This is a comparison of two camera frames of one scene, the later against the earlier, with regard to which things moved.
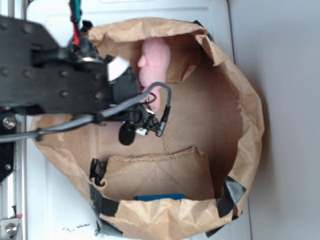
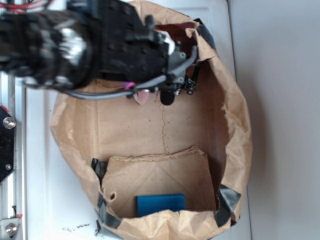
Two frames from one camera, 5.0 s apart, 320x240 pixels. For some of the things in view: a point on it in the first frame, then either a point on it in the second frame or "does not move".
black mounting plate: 8,125 does not move
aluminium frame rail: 13,189 does not move
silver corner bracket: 8,228 does not move
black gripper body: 121,83 -> 182,71
